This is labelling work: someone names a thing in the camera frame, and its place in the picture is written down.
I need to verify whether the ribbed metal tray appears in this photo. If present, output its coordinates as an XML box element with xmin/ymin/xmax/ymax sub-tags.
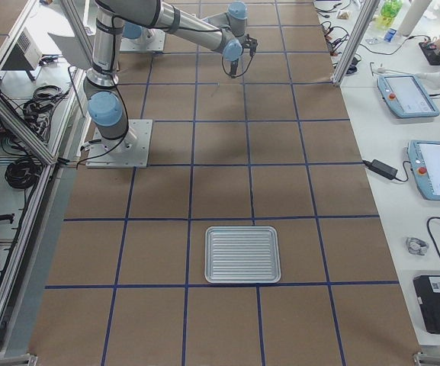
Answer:
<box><xmin>204</xmin><ymin>226</ymin><xmax>281</xmax><ymax>284</ymax></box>

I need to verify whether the metal clamp ring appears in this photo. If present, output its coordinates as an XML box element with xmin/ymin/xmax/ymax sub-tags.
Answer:
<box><xmin>406</xmin><ymin>236</ymin><xmax>429</xmax><ymax>256</ymax></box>

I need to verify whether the teach pendant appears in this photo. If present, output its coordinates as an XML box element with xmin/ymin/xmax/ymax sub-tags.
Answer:
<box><xmin>377</xmin><ymin>75</ymin><xmax>440</xmax><ymax>119</ymax></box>
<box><xmin>407</xmin><ymin>140</ymin><xmax>440</xmax><ymax>201</ymax></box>

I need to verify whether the grey electronics box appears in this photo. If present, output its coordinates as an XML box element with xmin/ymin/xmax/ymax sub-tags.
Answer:
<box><xmin>2</xmin><ymin>27</ymin><xmax>43</xmax><ymax>82</ymax></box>

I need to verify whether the lower teach pendant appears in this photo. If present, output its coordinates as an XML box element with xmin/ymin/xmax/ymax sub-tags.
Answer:
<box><xmin>407</xmin><ymin>140</ymin><xmax>440</xmax><ymax>201</ymax></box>

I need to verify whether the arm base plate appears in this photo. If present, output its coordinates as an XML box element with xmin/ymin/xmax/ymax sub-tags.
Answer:
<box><xmin>120</xmin><ymin>27</ymin><xmax>165</xmax><ymax>53</ymax></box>
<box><xmin>85</xmin><ymin>119</ymin><xmax>153</xmax><ymax>169</ymax></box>

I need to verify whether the green bottle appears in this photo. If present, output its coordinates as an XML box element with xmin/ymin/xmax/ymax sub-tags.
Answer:
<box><xmin>375</xmin><ymin>0</ymin><xmax>403</xmax><ymax>30</ymax></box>

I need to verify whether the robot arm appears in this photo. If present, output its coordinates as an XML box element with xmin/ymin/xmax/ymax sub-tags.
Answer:
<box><xmin>84</xmin><ymin>1</ymin><xmax>258</xmax><ymax>154</ymax></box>

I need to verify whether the upper teach pendant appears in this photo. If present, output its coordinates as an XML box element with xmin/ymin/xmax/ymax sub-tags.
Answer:
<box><xmin>377</xmin><ymin>75</ymin><xmax>440</xmax><ymax>119</ymax></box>

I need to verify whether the black power brick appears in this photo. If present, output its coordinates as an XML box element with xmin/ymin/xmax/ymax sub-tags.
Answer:
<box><xmin>363</xmin><ymin>159</ymin><xmax>397</xmax><ymax>180</ymax></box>

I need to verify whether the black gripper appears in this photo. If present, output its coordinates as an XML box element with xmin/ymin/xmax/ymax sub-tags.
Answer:
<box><xmin>230</xmin><ymin>59</ymin><xmax>239</xmax><ymax>78</ymax></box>

